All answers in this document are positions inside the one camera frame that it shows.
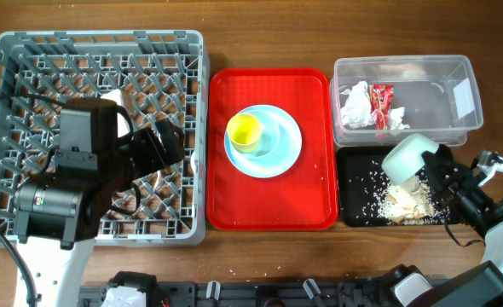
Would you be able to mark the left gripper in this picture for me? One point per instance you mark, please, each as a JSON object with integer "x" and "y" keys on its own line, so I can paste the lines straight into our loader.
{"x": 154, "y": 159}

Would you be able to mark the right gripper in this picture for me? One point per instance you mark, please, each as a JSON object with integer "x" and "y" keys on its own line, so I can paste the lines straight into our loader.
{"x": 437, "y": 183}

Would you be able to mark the mint green bowl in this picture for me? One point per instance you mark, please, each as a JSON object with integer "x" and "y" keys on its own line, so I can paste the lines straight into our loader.
{"x": 405, "y": 159}

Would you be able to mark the rice and peanut shell waste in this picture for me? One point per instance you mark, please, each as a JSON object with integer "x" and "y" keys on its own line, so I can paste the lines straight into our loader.
{"x": 411, "y": 198}

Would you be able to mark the white tissue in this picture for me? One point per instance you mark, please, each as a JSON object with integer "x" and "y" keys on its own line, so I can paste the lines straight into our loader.
{"x": 395, "y": 116}
{"x": 356, "y": 112}

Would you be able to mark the yellow plastic cup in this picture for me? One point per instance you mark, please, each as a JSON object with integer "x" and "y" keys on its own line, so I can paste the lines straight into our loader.
{"x": 244, "y": 132}

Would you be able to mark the red snack wrapper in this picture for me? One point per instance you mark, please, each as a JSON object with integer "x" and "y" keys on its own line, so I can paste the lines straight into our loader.
{"x": 381, "y": 96}

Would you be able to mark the white plastic spoon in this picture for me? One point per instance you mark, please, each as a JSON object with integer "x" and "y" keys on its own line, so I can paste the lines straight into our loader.
{"x": 193, "y": 162}

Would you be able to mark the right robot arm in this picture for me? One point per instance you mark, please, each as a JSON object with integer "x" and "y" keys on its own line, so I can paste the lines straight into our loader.
{"x": 479, "y": 286}

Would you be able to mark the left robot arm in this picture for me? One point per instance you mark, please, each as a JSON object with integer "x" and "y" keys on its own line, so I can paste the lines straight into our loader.
{"x": 58, "y": 213}

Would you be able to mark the grey dishwasher rack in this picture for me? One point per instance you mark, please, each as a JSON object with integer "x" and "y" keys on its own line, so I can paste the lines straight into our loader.
{"x": 165, "y": 73}

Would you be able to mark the clear plastic bin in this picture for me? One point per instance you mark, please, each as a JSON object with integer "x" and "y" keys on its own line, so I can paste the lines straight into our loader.
{"x": 439, "y": 94}

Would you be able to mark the black plastic bin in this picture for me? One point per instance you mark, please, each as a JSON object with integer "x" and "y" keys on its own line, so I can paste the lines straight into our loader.
{"x": 363, "y": 192}

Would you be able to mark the light blue plate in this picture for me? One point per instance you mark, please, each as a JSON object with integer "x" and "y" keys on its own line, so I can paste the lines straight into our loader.
{"x": 281, "y": 159}

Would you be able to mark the light blue small bowl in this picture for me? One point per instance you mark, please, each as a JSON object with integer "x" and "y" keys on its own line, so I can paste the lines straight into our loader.
{"x": 270, "y": 135}

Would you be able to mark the red plastic tray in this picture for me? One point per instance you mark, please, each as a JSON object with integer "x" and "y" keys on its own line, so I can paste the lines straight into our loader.
{"x": 305, "y": 196}

